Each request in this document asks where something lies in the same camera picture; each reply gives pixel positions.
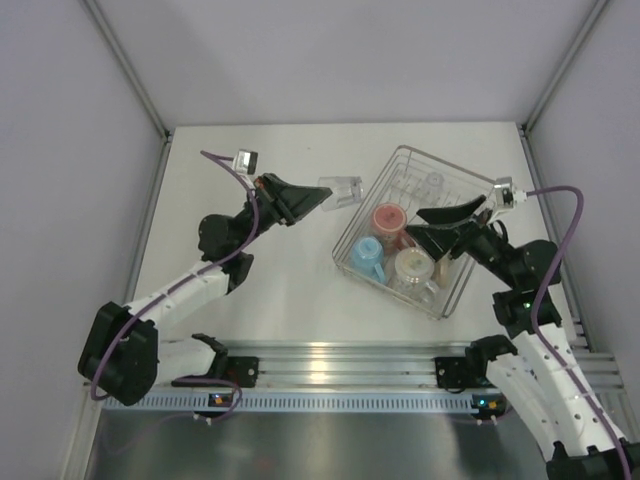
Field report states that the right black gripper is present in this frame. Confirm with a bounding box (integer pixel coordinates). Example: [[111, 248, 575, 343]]
[[404, 194, 519, 288]]

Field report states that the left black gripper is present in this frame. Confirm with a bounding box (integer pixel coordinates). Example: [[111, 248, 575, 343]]
[[233, 173, 331, 252]]

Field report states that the clear glass cup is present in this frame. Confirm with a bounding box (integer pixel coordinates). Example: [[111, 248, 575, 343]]
[[421, 171, 445, 205], [318, 176, 364, 212]]

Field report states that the orange interior white mug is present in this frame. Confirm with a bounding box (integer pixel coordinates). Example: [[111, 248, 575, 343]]
[[389, 247, 440, 304]]

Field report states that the cream coral pattern mug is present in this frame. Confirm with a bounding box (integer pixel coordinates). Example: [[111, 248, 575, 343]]
[[432, 256, 452, 289]]

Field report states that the pink patterned mug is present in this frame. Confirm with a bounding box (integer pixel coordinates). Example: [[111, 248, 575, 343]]
[[370, 202, 415, 254]]

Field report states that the light blue mug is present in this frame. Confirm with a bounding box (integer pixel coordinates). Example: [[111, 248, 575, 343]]
[[350, 236, 387, 285]]

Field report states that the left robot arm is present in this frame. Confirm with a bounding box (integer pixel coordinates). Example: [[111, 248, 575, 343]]
[[78, 173, 332, 406]]

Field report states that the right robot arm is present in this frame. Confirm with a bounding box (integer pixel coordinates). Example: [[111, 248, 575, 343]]
[[405, 196, 639, 479]]

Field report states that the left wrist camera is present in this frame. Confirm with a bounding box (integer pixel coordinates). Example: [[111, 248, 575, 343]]
[[232, 149, 258, 176]]

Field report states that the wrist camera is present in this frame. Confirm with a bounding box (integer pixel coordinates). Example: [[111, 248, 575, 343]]
[[492, 177, 528, 213], [232, 149, 258, 176]]

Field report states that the wire dish rack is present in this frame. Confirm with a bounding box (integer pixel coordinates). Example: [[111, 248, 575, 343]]
[[332, 145, 496, 319]]

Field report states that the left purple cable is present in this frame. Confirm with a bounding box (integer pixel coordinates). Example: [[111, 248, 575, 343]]
[[89, 149, 264, 416]]

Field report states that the purple cable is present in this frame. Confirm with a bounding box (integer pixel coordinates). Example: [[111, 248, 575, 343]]
[[522, 186, 634, 476], [89, 149, 264, 416]]

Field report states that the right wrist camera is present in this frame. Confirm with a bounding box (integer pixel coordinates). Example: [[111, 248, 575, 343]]
[[492, 177, 528, 213]]

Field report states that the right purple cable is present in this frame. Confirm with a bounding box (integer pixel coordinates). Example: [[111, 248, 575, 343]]
[[522, 186, 634, 476]]

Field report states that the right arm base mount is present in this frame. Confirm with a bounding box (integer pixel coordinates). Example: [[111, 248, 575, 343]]
[[434, 356, 476, 393]]

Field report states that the aluminium mounting rail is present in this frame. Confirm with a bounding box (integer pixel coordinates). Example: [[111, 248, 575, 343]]
[[84, 340, 624, 390]]

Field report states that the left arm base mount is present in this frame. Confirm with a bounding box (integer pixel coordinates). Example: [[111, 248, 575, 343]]
[[171, 333, 259, 388]]

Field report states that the perforated cable duct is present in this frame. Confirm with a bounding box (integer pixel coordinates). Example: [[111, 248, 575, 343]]
[[130, 390, 479, 414]]

